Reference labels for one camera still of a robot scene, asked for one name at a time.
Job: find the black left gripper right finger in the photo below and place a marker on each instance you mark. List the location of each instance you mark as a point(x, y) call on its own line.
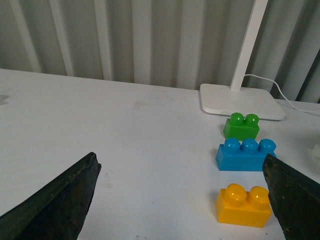
point(294, 198)

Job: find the white desk lamp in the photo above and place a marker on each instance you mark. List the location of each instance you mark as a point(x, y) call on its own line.
point(224, 100)

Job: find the white studded base plate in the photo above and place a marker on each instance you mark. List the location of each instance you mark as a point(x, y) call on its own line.
point(315, 153)

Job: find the green two-stud block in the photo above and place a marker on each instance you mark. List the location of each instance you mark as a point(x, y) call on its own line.
point(241, 127)

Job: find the blue three-stud block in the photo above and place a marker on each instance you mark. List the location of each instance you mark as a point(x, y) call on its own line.
point(244, 156)

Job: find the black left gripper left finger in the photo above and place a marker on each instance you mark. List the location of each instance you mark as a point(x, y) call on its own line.
point(58, 210)

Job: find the yellow two-stud block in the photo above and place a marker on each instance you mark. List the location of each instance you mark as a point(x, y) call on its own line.
point(236, 206)

